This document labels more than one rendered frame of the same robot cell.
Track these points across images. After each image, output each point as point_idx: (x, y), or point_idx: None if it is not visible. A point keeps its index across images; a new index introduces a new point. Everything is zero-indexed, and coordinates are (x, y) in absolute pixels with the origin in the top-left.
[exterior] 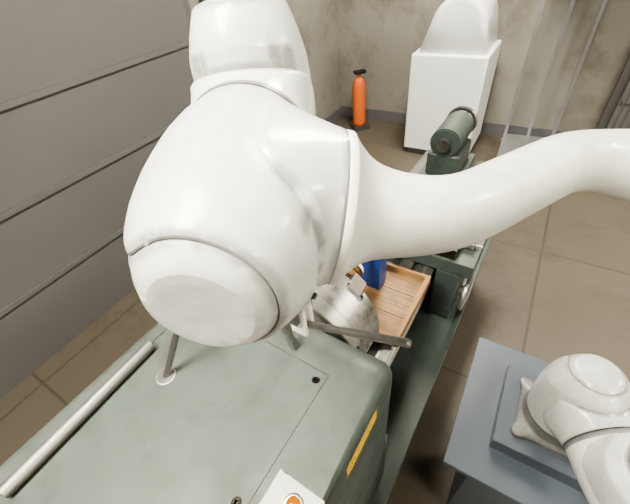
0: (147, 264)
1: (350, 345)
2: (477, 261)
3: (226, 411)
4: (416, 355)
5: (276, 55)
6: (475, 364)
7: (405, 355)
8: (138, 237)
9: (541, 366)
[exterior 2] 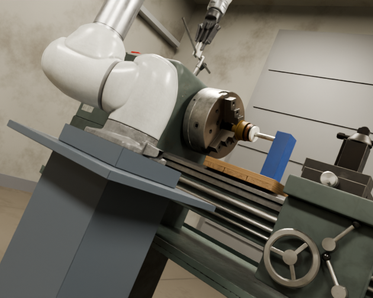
0: None
1: (192, 75)
2: (304, 180)
3: None
4: (207, 267)
5: None
6: (185, 192)
7: (208, 264)
8: None
9: (174, 191)
